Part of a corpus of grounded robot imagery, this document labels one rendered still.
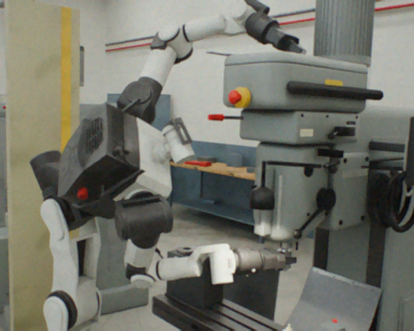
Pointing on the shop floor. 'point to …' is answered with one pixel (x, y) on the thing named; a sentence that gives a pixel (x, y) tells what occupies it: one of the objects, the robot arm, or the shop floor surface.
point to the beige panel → (36, 140)
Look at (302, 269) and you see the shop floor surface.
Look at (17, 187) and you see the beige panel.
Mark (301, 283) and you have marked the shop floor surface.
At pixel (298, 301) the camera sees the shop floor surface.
